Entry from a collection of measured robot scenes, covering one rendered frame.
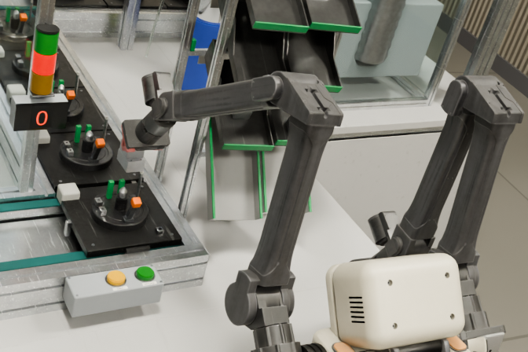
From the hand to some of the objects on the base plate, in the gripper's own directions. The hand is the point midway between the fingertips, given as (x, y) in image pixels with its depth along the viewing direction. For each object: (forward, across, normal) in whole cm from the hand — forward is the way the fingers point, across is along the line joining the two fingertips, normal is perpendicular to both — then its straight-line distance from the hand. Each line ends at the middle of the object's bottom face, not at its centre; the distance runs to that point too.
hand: (133, 145), depth 192 cm
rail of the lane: (+17, -27, -31) cm, 44 cm away
